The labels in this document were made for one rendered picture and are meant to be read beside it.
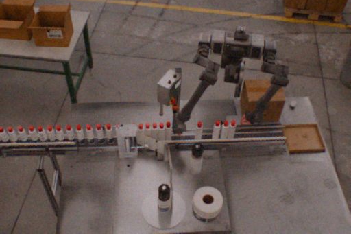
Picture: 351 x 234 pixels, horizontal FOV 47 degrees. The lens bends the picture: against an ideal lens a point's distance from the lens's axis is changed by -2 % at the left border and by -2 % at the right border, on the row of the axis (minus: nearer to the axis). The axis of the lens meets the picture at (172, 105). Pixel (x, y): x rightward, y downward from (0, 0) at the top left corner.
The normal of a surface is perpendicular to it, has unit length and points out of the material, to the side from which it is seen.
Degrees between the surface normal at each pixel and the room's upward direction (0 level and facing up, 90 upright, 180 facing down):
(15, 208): 0
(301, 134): 0
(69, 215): 0
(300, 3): 92
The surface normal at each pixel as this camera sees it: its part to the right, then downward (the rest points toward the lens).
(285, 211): 0.03, -0.66
